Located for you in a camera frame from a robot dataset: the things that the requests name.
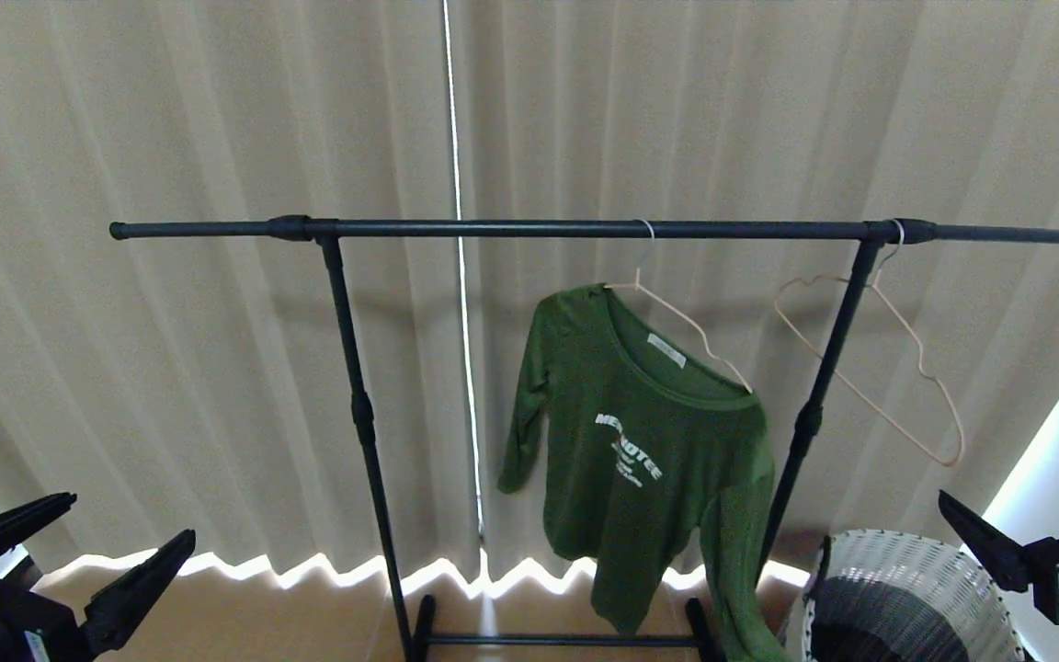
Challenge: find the green printed t-shirt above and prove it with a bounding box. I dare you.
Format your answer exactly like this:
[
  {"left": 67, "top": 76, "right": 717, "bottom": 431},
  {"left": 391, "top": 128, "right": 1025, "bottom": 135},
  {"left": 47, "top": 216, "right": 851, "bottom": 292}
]
[{"left": 497, "top": 285, "right": 792, "bottom": 662}]

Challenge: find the pink clothes hanger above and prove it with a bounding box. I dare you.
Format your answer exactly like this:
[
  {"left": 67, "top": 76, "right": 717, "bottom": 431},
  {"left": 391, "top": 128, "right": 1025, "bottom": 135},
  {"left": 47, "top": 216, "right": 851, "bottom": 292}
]
[
  {"left": 603, "top": 221, "right": 756, "bottom": 394},
  {"left": 773, "top": 221, "right": 965, "bottom": 468}
]

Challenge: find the white laundry basket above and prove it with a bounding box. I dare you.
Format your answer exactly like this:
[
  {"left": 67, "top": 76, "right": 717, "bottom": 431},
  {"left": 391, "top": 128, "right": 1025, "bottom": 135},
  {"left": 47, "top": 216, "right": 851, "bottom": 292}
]
[{"left": 782, "top": 529, "right": 1031, "bottom": 662}]

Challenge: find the black clothes rack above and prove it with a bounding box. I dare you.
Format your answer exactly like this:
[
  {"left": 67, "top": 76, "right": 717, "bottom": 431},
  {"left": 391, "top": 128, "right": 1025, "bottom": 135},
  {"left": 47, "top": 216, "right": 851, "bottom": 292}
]
[{"left": 109, "top": 216, "right": 1059, "bottom": 662}]

